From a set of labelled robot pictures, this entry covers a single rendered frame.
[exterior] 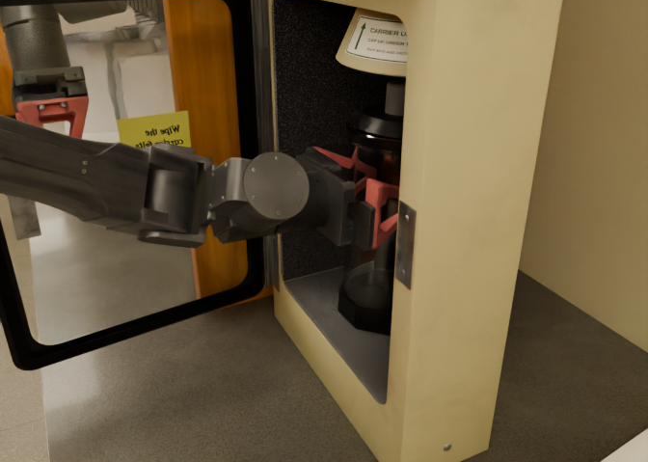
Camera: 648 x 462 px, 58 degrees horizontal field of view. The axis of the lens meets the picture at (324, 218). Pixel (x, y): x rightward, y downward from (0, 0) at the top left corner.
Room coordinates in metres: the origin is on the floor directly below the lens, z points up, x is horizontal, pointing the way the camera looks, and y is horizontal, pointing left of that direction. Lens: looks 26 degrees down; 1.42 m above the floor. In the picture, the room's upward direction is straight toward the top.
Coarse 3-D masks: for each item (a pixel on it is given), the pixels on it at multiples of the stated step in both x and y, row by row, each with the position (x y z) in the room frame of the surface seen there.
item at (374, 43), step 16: (368, 16) 0.53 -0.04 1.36; (384, 16) 0.52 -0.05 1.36; (352, 32) 0.54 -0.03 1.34; (368, 32) 0.52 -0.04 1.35; (384, 32) 0.51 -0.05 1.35; (400, 32) 0.50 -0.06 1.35; (352, 48) 0.53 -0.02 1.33; (368, 48) 0.51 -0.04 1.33; (384, 48) 0.50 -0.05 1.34; (400, 48) 0.50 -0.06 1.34; (352, 64) 0.52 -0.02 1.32; (368, 64) 0.51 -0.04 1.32; (384, 64) 0.50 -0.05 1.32; (400, 64) 0.49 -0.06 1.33
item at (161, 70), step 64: (128, 0) 0.60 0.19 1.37; (192, 0) 0.63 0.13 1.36; (0, 64) 0.53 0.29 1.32; (64, 64) 0.56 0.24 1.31; (128, 64) 0.59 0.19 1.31; (192, 64) 0.63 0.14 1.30; (64, 128) 0.55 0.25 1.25; (128, 128) 0.59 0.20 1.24; (192, 128) 0.62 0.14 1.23; (64, 256) 0.54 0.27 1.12; (128, 256) 0.57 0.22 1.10; (192, 256) 0.61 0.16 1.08; (0, 320) 0.50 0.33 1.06; (64, 320) 0.53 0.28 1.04; (128, 320) 0.57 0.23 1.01
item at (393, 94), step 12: (396, 84) 0.58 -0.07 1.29; (396, 96) 0.58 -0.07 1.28; (372, 108) 0.60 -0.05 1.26; (384, 108) 0.61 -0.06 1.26; (396, 108) 0.58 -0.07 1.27; (360, 120) 0.58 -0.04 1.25; (372, 120) 0.57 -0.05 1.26; (384, 120) 0.56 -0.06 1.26; (396, 120) 0.56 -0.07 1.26; (372, 132) 0.56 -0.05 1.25; (384, 132) 0.55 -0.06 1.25; (396, 132) 0.55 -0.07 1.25
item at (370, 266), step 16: (352, 128) 0.57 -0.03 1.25; (352, 144) 0.59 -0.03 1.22; (352, 160) 0.58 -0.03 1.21; (368, 160) 0.56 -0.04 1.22; (384, 160) 0.55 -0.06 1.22; (400, 160) 0.54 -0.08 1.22; (352, 176) 0.58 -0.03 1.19; (368, 176) 0.55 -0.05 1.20; (384, 176) 0.55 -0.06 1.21; (352, 208) 0.57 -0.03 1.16; (384, 208) 0.54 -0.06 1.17; (352, 256) 0.56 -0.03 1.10; (368, 256) 0.55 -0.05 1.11; (384, 256) 0.54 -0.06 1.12; (352, 272) 0.56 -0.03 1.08; (368, 272) 0.55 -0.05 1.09; (384, 272) 0.54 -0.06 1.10; (352, 288) 0.56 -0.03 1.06; (368, 288) 0.55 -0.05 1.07; (384, 288) 0.54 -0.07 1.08; (368, 304) 0.54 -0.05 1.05; (384, 304) 0.54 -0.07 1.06
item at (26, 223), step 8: (16, 200) 0.51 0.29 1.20; (24, 200) 0.51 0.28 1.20; (16, 208) 0.51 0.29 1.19; (24, 208) 0.51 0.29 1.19; (32, 208) 0.52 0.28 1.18; (16, 216) 0.51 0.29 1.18; (24, 216) 0.51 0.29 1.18; (32, 216) 0.51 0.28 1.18; (16, 224) 0.51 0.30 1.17; (24, 224) 0.51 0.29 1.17; (32, 224) 0.51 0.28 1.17; (16, 232) 0.51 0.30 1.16; (24, 232) 0.51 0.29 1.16; (32, 232) 0.51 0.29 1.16; (40, 232) 0.52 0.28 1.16
